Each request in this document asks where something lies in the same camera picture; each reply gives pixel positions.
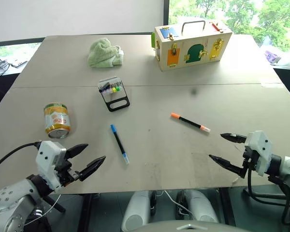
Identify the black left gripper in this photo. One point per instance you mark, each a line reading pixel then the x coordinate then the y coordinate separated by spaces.
pixel 65 173

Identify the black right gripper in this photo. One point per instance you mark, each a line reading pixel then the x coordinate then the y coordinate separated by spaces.
pixel 250 159

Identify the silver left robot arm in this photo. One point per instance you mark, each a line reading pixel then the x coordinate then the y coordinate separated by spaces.
pixel 8 201

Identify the blue capped black pen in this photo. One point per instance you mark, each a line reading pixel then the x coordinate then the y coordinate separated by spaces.
pixel 120 144

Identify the orange capped black pen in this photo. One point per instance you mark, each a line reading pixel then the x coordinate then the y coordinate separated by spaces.
pixel 190 122

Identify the black marker holder case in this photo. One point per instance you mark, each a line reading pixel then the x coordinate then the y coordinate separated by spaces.
pixel 117 102

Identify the wooden lock busy box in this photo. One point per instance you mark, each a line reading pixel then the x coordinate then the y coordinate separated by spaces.
pixel 193 46

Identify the yellow orange tin can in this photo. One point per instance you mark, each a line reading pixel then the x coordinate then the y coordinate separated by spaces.
pixel 57 119

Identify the silver right robot leg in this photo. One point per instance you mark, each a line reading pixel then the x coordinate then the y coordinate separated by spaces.
pixel 201 205

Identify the silver robot leg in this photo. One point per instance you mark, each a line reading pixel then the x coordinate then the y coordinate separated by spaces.
pixel 201 205
pixel 135 210

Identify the silver left robot leg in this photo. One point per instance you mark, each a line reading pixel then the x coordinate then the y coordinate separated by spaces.
pixel 135 210

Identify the grey robot torso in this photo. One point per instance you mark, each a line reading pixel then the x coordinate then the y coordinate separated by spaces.
pixel 191 227

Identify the dark side desk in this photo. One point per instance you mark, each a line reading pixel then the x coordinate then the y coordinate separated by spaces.
pixel 1 91
pixel 288 82

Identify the purple white object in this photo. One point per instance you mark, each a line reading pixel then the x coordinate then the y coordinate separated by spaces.
pixel 271 57

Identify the light green towel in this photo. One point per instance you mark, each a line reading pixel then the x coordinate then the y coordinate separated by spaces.
pixel 102 54

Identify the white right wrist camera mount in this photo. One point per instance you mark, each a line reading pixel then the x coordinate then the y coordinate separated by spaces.
pixel 262 147

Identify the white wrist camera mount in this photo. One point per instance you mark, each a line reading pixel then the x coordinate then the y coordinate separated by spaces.
pixel 48 154
pixel 262 147

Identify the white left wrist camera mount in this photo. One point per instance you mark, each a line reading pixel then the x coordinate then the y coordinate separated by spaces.
pixel 48 154

